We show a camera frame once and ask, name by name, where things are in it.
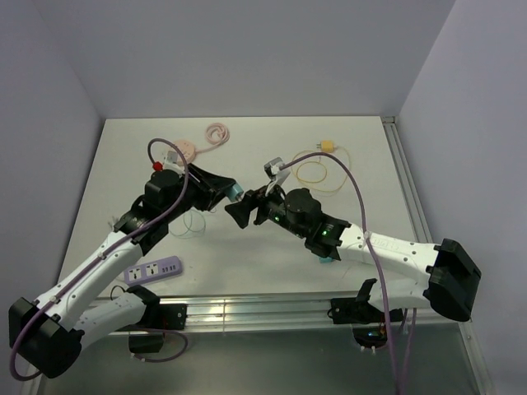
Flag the yellow charger cable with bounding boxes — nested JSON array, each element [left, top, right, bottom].
[[291, 146, 353, 193]]

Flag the thin teal charger cable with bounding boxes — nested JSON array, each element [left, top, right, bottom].
[[170, 207, 207, 239]]

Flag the aluminium side rail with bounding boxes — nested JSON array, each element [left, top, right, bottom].
[[381, 117, 432, 243]]

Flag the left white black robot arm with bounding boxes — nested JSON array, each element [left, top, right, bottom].
[[8, 165, 243, 381]]

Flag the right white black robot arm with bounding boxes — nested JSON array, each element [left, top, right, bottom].
[[225, 188, 482, 322]]

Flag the purple power strip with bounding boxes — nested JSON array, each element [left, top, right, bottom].
[[123, 256, 183, 286]]

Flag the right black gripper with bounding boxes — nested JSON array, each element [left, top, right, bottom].
[[226, 177, 308, 238]]

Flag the yellow charger plug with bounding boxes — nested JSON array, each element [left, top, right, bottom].
[[316, 140, 336, 153]]

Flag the round pink power strip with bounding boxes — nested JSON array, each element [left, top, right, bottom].
[[167, 140, 197, 165]]

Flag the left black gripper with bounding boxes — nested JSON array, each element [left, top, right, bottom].
[[163, 163, 235, 222]]

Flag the aluminium front rail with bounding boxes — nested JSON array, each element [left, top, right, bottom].
[[39, 292, 473, 338]]

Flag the teal charger plug with cable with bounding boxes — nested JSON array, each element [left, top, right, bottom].
[[226, 184, 244, 202]]

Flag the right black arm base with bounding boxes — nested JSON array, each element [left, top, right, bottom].
[[326, 298, 388, 348]]

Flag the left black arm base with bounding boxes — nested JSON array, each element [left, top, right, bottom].
[[124, 304, 189, 363]]

